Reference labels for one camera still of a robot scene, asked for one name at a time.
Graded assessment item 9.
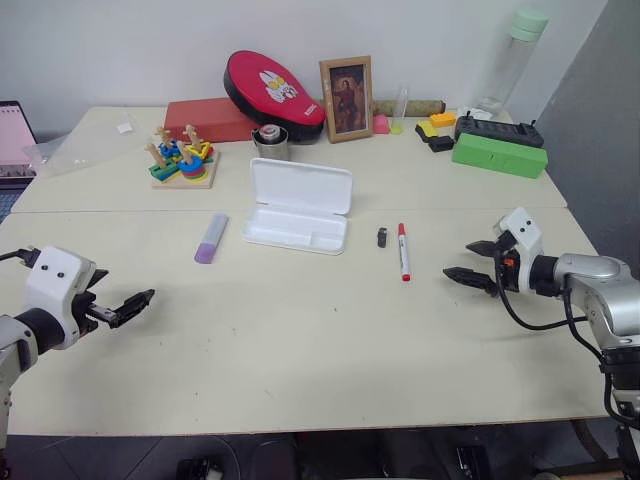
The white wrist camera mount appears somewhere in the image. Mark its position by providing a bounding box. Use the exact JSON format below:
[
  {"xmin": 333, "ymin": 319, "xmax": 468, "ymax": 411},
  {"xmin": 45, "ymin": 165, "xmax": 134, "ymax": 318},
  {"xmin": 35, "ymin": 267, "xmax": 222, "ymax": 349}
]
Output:
[
  {"xmin": 24, "ymin": 245, "xmax": 97, "ymax": 347},
  {"xmin": 491, "ymin": 206, "xmax": 545, "ymax": 294}
]

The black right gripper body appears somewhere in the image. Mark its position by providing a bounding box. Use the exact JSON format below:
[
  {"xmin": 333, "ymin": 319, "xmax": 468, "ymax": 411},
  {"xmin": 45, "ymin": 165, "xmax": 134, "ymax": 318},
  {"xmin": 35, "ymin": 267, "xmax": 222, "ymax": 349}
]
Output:
[{"xmin": 491, "ymin": 230, "xmax": 523, "ymax": 298}]

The wooden shape stacking toy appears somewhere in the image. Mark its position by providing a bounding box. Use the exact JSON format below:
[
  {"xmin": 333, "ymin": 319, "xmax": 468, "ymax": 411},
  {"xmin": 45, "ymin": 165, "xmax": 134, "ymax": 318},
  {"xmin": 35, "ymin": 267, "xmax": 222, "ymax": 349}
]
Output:
[{"xmin": 145, "ymin": 124, "xmax": 222, "ymax": 191}]

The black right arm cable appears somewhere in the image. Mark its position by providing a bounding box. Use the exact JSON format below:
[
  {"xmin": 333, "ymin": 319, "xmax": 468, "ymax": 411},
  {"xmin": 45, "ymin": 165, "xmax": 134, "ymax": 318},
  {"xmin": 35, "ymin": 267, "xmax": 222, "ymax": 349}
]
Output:
[{"xmin": 496, "ymin": 279, "xmax": 640, "ymax": 422}]

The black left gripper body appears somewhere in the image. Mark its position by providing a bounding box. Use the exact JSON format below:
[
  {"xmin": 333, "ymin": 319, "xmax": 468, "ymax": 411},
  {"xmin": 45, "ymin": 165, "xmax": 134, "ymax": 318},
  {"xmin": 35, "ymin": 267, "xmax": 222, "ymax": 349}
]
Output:
[{"xmin": 72, "ymin": 282, "xmax": 103, "ymax": 335}]

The clear cylinder green base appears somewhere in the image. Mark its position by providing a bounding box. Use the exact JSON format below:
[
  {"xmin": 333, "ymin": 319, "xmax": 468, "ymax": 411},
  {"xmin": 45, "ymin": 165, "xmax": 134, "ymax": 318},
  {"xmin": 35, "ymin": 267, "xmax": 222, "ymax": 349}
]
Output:
[{"xmin": 389, "ymin": 85, "xmax": 410, "ymax": 136}]

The brown patterned roll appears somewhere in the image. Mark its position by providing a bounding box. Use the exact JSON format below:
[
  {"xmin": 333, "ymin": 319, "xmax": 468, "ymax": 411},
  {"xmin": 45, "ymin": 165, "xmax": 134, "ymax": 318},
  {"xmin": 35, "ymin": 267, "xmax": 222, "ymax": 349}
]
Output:
[{"xmin": 371, "ymin": 98, "xmax": 447, "ymax": 118}]

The clear plastic bag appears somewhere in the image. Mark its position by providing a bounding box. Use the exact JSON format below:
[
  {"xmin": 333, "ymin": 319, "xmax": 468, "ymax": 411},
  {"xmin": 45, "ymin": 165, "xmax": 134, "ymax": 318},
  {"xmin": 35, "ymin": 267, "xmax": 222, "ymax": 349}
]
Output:
[{"xmin": 21, "ymin": 111, "xmax": 147, "ymax": 180}]

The wooden picture frame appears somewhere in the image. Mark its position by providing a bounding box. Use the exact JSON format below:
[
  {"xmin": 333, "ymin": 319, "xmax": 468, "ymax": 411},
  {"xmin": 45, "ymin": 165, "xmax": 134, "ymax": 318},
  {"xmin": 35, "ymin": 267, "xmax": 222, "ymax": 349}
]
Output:
[{"xmin": 318, "ymin": 55, "xmax": 376, "ymax": 145}]

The red rectangular box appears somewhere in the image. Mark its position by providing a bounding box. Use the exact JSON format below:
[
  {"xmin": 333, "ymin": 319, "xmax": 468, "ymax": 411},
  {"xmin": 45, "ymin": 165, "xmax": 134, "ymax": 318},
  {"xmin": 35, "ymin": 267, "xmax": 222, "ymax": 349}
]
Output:
[{"xmin": 163, "ymin": 96, "xmax": 262, "ymax": 145}]

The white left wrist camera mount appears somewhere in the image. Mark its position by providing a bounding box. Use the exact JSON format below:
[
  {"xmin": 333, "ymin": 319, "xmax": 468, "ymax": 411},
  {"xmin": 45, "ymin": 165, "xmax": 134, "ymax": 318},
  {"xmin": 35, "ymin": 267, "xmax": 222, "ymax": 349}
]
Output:
[{"xmin": 24, "ymin": 245, "xmax": 97, "ymax": 347}]

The red white marker pen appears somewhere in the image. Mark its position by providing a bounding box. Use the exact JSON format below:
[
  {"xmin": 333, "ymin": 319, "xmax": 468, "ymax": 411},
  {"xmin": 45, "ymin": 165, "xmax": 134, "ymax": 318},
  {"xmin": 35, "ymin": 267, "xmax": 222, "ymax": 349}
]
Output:
[{"xmin": 396, "ymin": 222, "xmax": 413, "ymax": 283}]

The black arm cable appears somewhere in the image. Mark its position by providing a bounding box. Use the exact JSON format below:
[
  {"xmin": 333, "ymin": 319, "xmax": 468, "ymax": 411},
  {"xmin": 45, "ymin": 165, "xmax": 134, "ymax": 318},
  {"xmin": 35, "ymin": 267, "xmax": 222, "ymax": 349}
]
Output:
[
  {"xmin": 496, "ymin": 279, "xmax": 640, "ymax": 422},
  {"xmin": 0, "ymin": 247, "xmax": 40, "ymax": 265}
]

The curved wooden chair part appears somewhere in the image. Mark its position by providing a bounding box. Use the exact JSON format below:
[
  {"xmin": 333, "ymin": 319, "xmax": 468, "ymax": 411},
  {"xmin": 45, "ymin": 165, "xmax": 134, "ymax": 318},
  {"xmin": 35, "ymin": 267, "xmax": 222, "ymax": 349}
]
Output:
[{"xmin": 571, "ymin": 418, "xmax": 627, "ymax": 474}]

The purple glue stick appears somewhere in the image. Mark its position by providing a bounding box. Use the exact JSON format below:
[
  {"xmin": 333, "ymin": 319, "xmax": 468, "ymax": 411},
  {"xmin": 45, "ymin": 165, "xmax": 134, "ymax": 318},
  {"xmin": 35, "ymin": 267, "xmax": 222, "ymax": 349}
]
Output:
[{"xmin": 193, "ymin": 212, "xmax": 231, "ymax": 265}]

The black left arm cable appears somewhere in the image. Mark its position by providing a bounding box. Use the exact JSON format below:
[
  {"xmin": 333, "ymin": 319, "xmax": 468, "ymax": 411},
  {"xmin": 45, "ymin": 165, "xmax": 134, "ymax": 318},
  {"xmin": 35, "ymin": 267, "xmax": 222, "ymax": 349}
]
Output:
[{"xmin": 0, "ymin": 247, "xmax": 40, "ymax": 265}]

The clear bottle green lid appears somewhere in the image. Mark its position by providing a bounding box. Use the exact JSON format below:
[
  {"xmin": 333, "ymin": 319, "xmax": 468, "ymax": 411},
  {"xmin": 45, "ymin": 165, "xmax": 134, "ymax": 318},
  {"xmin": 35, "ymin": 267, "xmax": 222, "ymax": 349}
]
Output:
[{"xmin": 475, "ymin": 6, "xmax": 551, "ymax": 122}]

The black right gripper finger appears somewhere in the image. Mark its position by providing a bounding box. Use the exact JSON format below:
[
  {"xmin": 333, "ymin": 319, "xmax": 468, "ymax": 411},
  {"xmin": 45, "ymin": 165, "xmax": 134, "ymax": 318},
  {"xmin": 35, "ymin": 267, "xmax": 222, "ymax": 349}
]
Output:
[
  {"xmin": 465, "ymin": 239, "xmax": 502, "ymax": 260},
  {"xmin": 442, "ymin": 266, "xmax": 500, "ymax": 298}
]

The laptop computer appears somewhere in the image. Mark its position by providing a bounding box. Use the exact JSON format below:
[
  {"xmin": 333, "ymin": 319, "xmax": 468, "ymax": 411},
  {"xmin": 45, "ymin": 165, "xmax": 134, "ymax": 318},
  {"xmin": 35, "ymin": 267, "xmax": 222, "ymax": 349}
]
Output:
[{"xmin": 0, "ymin": 100, "xmax": 40, "ymax": 192}]

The metal cup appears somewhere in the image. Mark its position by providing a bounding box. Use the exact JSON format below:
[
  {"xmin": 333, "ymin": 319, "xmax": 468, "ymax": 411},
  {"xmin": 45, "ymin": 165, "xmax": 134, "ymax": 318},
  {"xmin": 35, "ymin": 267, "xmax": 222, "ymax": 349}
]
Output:
[{"xmin": 250, "ymin": 124, "xmax": 292, "ymax": 163}]

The red black padded pouch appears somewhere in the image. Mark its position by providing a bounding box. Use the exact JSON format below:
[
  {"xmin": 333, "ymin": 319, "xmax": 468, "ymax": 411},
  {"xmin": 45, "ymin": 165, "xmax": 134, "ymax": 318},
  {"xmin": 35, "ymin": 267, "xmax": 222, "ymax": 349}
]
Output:
[{"xmin": 222, "ymin": 49, "xmax": 328, "ymax": 146}]

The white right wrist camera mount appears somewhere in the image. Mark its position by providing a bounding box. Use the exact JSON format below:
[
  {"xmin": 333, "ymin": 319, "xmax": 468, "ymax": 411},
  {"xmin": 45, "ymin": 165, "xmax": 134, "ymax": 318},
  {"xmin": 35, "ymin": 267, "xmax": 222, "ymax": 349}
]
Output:
[{"xmin": 491, "ymin": 206, "xmax": 545, "ymax": 294}]

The green rectangular box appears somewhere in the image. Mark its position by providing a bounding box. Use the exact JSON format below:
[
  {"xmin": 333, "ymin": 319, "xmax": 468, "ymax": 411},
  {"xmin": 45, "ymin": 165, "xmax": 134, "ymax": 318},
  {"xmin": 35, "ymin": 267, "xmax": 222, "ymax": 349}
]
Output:
[{"xmin": 450, "ymin": 132, "xmax": 549, "ymax": 181}]

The white plastic case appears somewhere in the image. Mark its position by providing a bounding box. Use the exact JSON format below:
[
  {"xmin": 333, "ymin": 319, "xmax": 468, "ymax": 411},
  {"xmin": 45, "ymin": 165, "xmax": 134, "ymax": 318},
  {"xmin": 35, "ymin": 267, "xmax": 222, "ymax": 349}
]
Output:
[{"xmin": 240, "ymin": 157, "xmax": 355, "ymax": 257}]

